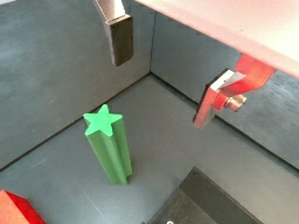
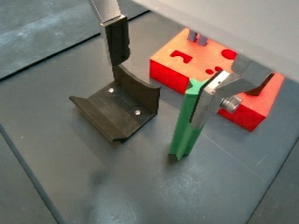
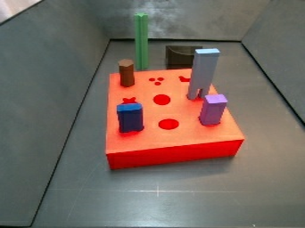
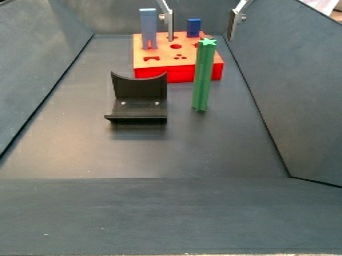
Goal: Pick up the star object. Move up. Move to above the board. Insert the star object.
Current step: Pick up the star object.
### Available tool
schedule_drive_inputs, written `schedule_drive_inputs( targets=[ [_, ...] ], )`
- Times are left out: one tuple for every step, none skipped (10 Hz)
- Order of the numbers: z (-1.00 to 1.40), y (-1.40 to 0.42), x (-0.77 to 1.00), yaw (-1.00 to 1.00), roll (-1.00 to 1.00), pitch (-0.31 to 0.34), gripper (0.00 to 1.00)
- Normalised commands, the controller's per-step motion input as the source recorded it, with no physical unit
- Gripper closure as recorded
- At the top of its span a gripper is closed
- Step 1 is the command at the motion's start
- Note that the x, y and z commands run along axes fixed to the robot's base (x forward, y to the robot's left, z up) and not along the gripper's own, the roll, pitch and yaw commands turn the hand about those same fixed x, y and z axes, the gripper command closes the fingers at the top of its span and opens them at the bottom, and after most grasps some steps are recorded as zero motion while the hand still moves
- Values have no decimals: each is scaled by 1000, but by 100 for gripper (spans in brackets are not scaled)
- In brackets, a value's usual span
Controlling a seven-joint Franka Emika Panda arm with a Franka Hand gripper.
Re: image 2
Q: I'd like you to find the light blue arch peg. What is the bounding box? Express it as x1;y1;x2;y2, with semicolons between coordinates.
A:
187;30;209;46

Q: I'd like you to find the green star-shaped peg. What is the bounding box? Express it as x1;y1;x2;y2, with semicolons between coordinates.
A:
170;79;206;160

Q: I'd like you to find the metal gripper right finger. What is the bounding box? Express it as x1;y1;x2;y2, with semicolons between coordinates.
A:
190;55;273;130

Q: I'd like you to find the black curved holder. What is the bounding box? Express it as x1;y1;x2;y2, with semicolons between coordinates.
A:
70;66;161;141

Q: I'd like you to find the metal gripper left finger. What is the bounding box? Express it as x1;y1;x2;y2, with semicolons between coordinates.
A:
89;0;131;67

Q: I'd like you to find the red peg board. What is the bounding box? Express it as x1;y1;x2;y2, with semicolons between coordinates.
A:
149;27;286;133

